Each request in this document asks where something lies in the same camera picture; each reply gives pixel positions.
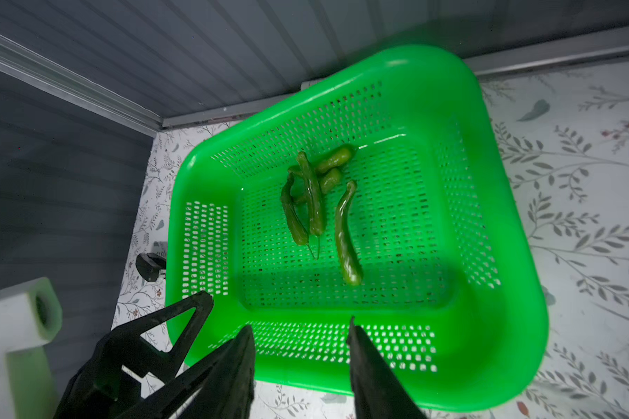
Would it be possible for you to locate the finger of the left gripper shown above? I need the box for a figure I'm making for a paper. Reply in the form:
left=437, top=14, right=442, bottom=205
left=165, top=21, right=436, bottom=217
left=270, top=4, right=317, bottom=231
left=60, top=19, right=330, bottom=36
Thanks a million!
left=119, top=340, right=232, bottom=418

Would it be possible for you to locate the black stapler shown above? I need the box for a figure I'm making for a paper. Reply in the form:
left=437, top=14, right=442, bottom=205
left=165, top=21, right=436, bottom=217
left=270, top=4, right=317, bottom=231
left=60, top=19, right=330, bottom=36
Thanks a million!
left=135, top=253, right=167, bottom=282

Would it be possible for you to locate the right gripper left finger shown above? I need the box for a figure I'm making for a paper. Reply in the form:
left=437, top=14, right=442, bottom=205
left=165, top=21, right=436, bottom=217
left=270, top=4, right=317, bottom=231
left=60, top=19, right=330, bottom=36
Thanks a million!
left=180, top=325, right=256, bottom=418

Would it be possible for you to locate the green plastic basket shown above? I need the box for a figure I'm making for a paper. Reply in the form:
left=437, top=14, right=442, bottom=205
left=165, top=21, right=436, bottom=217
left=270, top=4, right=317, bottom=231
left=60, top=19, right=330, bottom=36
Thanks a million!
left=165, top=45, right=549, bottom=412

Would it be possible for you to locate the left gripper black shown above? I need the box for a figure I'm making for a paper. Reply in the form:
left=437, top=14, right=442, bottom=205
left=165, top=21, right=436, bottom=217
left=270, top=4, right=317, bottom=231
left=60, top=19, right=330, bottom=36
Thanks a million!
left=0, top=277, right=213, bottom=418

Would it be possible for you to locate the green pepper long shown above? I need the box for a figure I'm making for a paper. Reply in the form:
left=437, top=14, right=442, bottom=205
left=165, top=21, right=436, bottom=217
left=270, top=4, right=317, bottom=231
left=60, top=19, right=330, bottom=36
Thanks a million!
left=335, top=180, right=363, bottom=286

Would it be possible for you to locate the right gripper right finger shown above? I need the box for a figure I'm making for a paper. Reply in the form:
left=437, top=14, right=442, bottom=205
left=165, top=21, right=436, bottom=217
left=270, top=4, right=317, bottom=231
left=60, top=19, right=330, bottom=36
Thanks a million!
left=347, top=317, right=425, bottom=418

